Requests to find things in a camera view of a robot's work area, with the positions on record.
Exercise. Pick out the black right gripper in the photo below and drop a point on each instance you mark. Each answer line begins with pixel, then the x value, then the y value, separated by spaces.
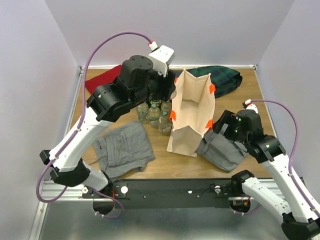
pixel 228 117

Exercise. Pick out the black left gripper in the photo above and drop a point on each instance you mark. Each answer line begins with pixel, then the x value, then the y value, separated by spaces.
pixel 170 87

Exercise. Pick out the green Perrier bottle yellow label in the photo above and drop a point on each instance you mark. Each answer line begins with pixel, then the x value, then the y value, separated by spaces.
pixel 156 101

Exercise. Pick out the clear Chang soda bottle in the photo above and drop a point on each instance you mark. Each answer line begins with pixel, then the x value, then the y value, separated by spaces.
pixel 142 112
pixel 164 124
pixel 153 115
pixel 166 107

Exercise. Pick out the beige canvas tote bag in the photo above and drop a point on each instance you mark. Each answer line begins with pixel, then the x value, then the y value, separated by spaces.
pixel 192 113

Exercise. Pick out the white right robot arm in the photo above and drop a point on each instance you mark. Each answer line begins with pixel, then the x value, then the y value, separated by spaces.
pixel 297 210

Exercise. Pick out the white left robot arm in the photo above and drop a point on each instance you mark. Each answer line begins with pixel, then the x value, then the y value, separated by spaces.
pixel 140 77

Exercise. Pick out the dark teal folded jacket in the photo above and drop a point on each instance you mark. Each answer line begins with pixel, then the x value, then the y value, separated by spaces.
pixel 177 73

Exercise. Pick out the grey pleated skirt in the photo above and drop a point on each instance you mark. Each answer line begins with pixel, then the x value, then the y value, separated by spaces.
pixel 223 153

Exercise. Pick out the green plaid folded skirt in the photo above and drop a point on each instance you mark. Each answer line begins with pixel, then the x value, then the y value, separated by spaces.
pixel 225 79

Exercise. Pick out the red folded cloth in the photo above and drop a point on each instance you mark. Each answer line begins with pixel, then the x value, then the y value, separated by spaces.
pixel 99 77

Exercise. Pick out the grey knit shorts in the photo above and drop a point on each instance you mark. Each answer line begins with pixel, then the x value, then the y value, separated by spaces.
pixel 123 149

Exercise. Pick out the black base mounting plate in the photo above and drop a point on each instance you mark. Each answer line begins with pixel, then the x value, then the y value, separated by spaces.
pixel 177 193

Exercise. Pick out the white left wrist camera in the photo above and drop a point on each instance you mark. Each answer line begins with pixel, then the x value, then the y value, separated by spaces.
pixel 161 57

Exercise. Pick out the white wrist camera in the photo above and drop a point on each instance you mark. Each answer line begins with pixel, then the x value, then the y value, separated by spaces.
pixel 249 105
pixel 161 57

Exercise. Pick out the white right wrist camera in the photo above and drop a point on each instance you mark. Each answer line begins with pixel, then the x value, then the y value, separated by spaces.
pixel 249 105

